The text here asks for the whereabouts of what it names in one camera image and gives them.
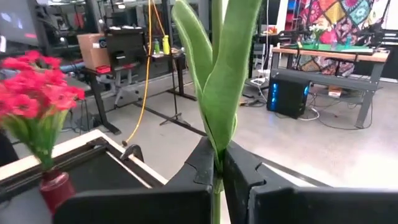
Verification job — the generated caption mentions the green cutting mat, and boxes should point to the green cutting mat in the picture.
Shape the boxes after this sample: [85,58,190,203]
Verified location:
[301,43,374,54]

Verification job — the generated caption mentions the wooden top workbench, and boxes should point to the wooden top workbench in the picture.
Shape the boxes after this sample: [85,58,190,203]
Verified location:
[269,46,391,129]

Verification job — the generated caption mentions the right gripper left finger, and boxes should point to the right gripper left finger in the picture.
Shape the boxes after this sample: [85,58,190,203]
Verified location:
[52,136,218,224]

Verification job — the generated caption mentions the black equipment case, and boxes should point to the black equipment case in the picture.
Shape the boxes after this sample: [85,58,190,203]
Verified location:
[104,27,147,68]

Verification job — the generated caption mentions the red glass vase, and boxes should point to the red glass vase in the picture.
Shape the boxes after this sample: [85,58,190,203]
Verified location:
[39,169,76,215]

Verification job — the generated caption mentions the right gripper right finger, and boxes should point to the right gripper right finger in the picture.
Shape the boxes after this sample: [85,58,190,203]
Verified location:
[221,141,398,224]

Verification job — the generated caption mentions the black PC tower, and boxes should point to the black PC tower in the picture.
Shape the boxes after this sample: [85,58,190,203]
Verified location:
[266,73,312,119]

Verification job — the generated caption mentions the small cardboard box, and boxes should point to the small cardboard box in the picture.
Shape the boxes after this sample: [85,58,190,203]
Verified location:
[328,85,343,99]

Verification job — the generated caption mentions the computer monitor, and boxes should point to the computer monitor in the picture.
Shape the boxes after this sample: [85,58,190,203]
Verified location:
[0,0,40,48]

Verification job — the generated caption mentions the black table edge clamp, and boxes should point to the black table edge clamp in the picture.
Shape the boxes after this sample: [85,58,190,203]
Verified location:
[119,143,145,163]

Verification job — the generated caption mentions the green artificial leaf plant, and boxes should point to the green artificial leaf plant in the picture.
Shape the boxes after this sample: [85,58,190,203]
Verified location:
[170,0,264,224]

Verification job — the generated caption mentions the small red box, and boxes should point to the small red box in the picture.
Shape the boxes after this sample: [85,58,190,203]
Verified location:
[95,65,113,75]

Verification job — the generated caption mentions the grey office chair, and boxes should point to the grey office chair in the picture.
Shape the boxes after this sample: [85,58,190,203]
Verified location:
[96,67,142,108]

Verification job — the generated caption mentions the red artificial flower bunch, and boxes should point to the red artificial flower bunch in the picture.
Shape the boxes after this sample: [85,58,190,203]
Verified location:
[0,77,57,172]
[30,71,86,172]
[0,49,66,172]

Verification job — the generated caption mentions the yellow-green bottle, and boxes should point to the yellow-green bottle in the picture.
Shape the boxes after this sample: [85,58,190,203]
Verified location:
[162,34,172,56]

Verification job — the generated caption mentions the colourful patchwork quilt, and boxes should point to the colourful patchwork quilt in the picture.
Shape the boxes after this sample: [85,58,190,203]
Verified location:
[292,0,391,77]

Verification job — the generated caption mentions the yellow cable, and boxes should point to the yellow cable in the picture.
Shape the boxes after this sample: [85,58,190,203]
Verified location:
[121,0,171,147]

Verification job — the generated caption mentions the white flowers on workbench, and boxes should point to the white flowers on workbench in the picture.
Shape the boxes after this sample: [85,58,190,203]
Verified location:
[308,23,328,50]

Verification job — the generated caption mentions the white floor cable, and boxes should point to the white floor cable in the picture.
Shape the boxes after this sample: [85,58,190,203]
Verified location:
[297,105,321,122]

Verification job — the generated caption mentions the black standing desk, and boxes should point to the black standing desk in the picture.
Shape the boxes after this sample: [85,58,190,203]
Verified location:
[77,51,198,135]

